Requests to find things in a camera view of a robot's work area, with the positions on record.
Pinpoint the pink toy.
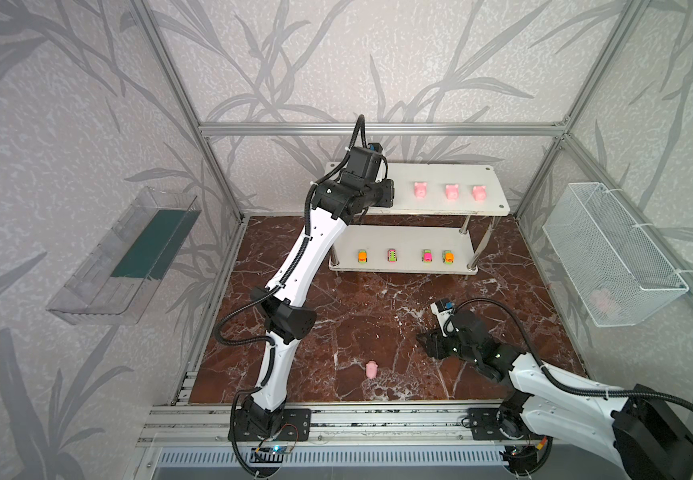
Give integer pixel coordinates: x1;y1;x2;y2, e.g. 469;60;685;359
445;184;460;201
472;185;488;202
414;182;428;199
366;361;378;379

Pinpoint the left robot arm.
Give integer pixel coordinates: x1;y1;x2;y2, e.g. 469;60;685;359
242;173;395;436

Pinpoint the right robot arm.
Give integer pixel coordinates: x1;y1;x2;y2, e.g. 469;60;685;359
418;300;693;479

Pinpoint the white two-tier shelf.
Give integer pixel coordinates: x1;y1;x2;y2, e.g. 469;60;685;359
330;163;510;275

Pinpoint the pink object in basket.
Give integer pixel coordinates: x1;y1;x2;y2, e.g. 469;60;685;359
590;288;620;315

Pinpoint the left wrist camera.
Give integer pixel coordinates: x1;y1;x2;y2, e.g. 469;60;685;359
342;142;386;182

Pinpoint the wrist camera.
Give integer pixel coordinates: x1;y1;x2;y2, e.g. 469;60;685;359
431;298;456;337
342;142;386;182

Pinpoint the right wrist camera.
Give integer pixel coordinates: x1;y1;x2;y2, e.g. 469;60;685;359
431;298;456;337

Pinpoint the white wire mesh basket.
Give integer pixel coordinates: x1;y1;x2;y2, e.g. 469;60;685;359
543;182;690;328

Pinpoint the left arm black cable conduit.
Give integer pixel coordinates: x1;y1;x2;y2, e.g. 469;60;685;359
212;113;367;463

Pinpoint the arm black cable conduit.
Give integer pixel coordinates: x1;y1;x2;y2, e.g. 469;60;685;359
212;113;367;463
451;297;693;466

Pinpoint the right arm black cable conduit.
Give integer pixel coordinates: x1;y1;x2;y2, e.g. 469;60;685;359
451;297;693;466

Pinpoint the clear plastic wall bin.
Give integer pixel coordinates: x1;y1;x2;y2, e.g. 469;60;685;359
46;187;202;326

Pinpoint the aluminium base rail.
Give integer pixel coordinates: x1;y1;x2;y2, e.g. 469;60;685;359
135;401;642;448

